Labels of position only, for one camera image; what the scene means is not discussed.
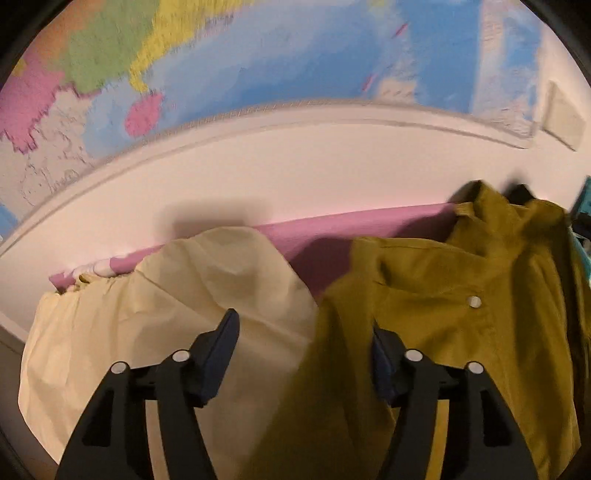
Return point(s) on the white wall socket panel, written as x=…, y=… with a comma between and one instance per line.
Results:
x=562, y=120

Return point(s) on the cream beige garment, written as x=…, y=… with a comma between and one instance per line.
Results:
x=141, y=318

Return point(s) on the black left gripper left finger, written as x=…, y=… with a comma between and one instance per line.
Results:
x=110, y=439

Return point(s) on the teal perforated plastic basket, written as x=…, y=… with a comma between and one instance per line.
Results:
x=581, y=225

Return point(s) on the mustard olive button shirt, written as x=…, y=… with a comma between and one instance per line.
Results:
x=506, y=288

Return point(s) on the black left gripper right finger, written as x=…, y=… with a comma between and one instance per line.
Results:
x=452, y=421

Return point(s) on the colourful wall map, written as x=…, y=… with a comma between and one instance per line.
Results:
x=103, y=75

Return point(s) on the black garment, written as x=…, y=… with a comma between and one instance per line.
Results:
x=518, y=194

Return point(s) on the pink bed sheet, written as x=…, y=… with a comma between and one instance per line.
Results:
x=303, y=256

